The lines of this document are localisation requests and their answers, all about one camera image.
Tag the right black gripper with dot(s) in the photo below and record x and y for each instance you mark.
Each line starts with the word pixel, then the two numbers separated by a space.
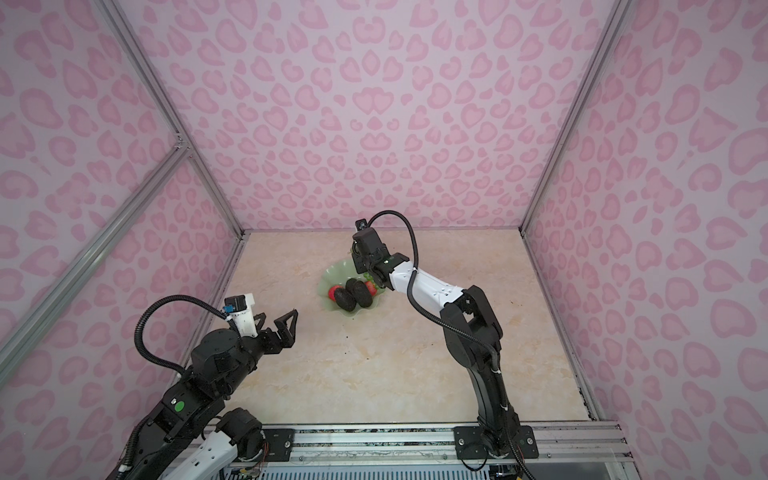
pixel 357 257

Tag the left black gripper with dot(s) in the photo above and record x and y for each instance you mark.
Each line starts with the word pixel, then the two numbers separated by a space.
pixel 287 336

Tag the red apple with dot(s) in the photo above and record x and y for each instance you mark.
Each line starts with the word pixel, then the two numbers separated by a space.
pixel 332 292
pixel 373 290

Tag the dark avocado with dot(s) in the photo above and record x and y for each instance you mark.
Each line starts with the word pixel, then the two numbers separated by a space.
pixel 345 300
pixel 360 292

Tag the green fake grape bunch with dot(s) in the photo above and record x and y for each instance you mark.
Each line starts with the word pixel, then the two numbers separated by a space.
pixel 376 278

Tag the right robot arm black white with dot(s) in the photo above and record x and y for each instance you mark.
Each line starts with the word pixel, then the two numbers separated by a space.
pixel 471 330

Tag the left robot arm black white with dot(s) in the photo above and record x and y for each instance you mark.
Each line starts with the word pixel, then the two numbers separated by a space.
pixel 194 406

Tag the light green wavy fruit bowl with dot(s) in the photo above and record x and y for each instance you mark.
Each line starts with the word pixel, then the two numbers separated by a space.
pixel 338 274

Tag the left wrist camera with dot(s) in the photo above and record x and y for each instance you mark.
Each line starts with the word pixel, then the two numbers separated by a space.
pixel 239 305

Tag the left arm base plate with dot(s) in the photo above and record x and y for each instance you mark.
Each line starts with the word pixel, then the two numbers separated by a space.
pixel 270 445

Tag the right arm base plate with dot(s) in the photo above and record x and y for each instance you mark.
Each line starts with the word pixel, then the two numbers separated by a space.
pixel 473 443

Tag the diagonal aluminium frame bar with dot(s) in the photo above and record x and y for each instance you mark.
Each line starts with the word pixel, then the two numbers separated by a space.
pixel 41 317

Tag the left corner aluminium post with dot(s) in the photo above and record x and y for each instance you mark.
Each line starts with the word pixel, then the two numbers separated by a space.
pixel 128 39

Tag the corner aluminium post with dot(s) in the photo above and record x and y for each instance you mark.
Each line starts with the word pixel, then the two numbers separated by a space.
pixel 128 39
pixel 620 13

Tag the aluminium mounting rail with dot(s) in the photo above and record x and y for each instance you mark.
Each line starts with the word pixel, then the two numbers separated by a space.
pixel 568 450

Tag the right corner aluminium post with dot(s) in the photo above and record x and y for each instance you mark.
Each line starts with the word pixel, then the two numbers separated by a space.
pixel 620 13

